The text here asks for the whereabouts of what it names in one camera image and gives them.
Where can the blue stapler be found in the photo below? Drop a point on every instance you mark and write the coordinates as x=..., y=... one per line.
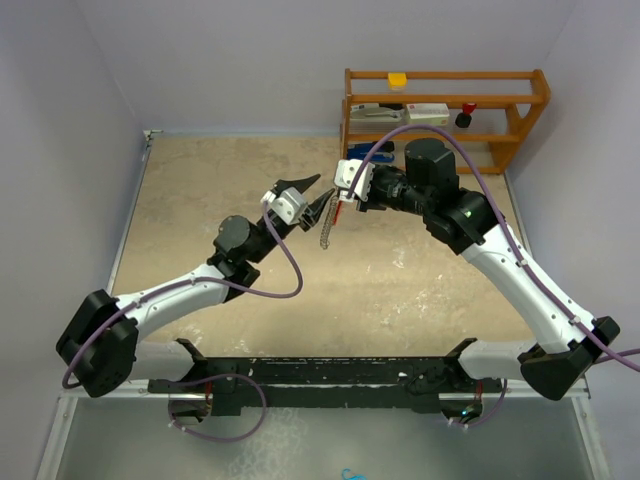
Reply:
x=384, y=155

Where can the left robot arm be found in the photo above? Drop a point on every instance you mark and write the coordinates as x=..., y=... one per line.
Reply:
x=101, y=344

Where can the wooden shelf rack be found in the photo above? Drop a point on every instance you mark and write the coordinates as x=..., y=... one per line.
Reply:
x=494, y=109

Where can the red grey key holder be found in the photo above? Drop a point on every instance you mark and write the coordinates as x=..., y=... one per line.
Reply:
x=332, y=213

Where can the yellow block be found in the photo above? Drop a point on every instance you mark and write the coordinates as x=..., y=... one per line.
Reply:
x=397, y=81

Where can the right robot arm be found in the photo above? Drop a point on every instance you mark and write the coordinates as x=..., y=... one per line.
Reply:
x=567, y=338

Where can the grey stapler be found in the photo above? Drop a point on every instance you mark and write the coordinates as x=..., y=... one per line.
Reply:
x=376, y=112

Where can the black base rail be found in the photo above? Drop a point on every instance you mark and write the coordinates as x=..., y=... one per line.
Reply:
x=419, y=384

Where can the white cardboard box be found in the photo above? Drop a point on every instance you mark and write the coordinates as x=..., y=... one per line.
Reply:
x=435, y=114

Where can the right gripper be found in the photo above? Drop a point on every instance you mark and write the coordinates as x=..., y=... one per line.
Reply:
x=371, y=203

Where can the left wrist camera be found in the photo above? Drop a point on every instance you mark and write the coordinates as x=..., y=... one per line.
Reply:
x=288, y=207

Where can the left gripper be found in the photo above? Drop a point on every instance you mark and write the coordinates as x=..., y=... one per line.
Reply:
x=312, y=212

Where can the blue object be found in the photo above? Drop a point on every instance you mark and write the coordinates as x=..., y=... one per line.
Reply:
x=348, y=474

